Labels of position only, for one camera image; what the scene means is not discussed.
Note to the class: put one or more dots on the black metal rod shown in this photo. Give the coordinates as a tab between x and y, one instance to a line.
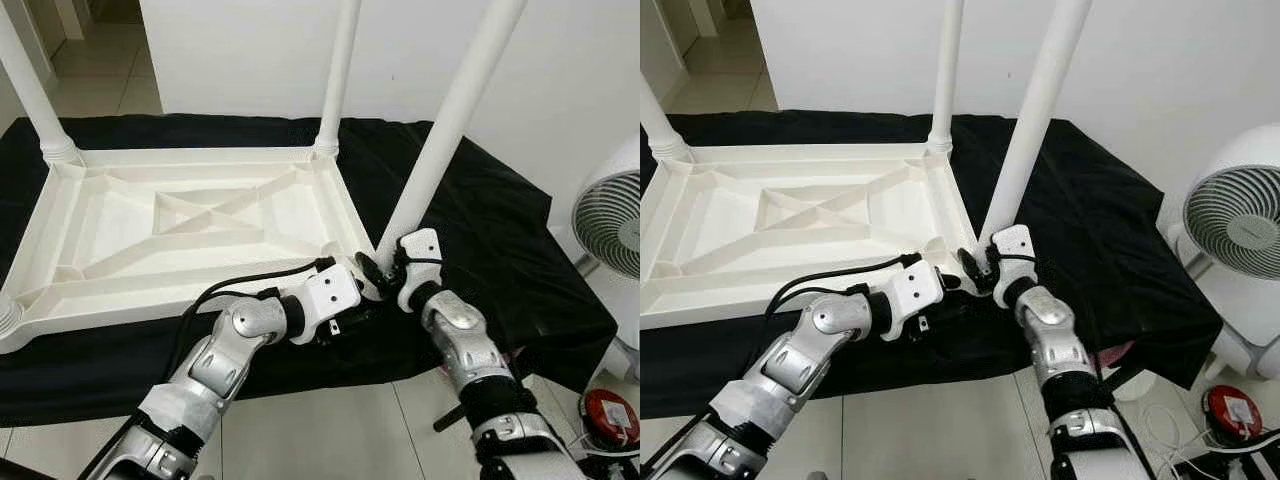
1120	378
450	420

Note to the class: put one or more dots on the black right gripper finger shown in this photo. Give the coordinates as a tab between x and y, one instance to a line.
971	269
372	271

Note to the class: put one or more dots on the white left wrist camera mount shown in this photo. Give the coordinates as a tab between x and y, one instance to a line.
330	290
915	285

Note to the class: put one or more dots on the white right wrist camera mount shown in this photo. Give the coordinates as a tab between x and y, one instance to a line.
1015	245
420	245

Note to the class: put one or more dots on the black table cloth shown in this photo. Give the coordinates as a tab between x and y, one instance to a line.
500	220
1130	210

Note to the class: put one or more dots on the pink object under table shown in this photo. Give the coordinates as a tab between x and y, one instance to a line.
1115	353
512	355

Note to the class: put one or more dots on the white plastic children tabletop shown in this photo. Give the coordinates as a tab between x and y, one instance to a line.
120	220
720	220

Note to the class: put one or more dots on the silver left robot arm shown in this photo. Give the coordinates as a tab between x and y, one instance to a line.
220	350
790	360

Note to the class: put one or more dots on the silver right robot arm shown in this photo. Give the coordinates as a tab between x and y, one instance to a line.
470	340
1060	345

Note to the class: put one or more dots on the red round floor device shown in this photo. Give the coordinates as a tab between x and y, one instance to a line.
1235	412
610	418

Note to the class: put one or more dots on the white round fan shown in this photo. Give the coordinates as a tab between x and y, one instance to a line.
1235	215
610	225

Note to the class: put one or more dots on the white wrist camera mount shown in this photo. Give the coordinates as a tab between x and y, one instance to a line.
915	285
330	290
420	245
1015	245

